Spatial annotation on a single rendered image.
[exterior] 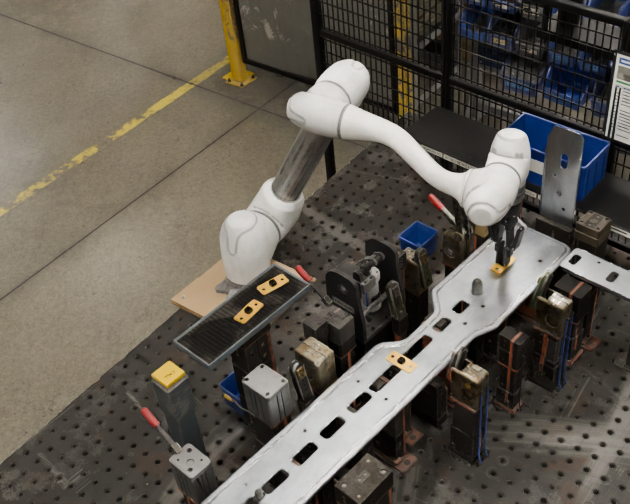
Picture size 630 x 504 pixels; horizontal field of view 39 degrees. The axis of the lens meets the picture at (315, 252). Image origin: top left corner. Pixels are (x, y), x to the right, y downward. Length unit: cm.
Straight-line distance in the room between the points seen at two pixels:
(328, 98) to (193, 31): 375
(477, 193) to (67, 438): 141
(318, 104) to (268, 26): 270
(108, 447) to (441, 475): 96
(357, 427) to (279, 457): 21
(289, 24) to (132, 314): 189
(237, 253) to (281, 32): 243
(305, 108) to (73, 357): 190
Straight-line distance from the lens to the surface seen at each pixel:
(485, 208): 224
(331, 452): 225
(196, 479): 220
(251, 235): 290
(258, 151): 496
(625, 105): 287
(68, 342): 412
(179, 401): 230
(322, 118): 253
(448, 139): 313
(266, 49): 532
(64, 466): 277
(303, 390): 234
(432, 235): 310
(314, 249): 321
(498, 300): 258
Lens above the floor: 282
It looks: 41 degrees down
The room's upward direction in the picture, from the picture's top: 7 degrees counter-clockwise
